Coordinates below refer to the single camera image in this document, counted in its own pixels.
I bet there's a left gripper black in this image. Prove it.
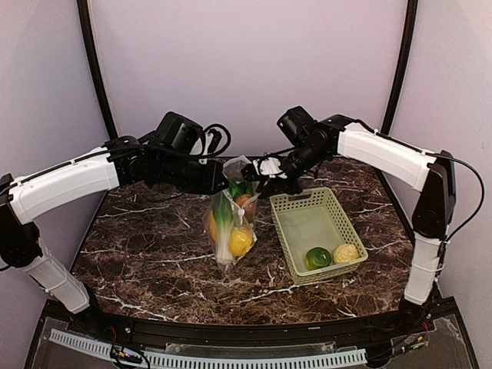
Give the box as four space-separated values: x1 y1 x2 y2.
156 152 230 194

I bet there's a bok choy toy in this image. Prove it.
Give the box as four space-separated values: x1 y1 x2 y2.
211 189 239 265

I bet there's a green cucumber toy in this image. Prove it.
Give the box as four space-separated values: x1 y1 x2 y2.
228 181 254 200

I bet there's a clear polka dot zip bag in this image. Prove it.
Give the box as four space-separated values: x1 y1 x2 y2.
203 155 258 274

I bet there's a green plastic basket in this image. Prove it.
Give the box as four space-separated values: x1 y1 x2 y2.
270 187 368 285

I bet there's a brown bun toy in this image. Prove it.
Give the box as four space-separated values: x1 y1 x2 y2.
234 194 256 222

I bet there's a yellow lemon toy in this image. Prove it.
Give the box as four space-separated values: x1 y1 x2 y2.
229 228 254 258

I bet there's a green yellow pepper toy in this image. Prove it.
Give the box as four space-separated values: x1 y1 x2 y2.
304 247 332 271

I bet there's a cream cauliflower toy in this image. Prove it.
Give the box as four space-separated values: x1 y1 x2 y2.
333 244 359 264

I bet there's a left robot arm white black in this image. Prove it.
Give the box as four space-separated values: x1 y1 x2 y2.
1 136 225 335

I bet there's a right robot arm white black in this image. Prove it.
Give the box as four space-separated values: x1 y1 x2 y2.
254 107 456 334

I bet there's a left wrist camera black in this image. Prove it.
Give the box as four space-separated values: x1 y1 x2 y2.
155 111 204 154

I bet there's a black front rail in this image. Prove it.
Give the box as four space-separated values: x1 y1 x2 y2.
37 300 425 347

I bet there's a right black frame post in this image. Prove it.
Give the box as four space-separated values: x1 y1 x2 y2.
381 0 419 135

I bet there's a black frame post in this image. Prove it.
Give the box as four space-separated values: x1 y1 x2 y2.
381 0 419 135
77 0 118 140

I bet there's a left black frame post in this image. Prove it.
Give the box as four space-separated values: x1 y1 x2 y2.
77 0 118 140

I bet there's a white slotted cable duct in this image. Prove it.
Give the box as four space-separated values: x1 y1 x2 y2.
48 328 367 369

